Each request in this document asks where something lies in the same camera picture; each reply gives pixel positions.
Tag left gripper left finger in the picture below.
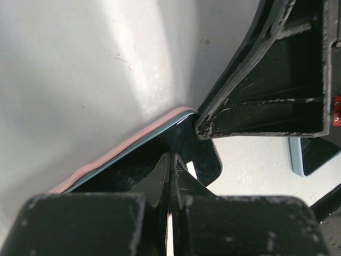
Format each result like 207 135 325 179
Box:
1 153 171 255

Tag black phone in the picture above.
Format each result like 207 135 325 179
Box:
301 138 340 177
65 110 222 193

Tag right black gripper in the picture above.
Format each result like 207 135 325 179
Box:
195 1 340 140

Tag pink phone case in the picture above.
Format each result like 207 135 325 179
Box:
48 107 198 193

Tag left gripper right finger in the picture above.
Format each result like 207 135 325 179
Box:
170 154 329 255

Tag blue phone case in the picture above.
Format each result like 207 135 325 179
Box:
288 137 306 177

